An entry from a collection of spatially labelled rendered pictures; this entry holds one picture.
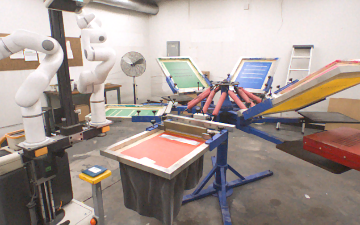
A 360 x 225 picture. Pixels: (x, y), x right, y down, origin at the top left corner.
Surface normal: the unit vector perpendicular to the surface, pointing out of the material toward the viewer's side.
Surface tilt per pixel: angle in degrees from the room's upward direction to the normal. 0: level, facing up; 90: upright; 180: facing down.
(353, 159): 90
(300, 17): 90
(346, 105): 77
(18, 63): 90
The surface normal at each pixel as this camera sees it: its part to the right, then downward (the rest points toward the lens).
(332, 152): -0.89, 0.11
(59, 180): 0.86, 0.13
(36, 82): 0.44, 0.20
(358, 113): -0.53, 0.00
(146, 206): -0.43, 0.22
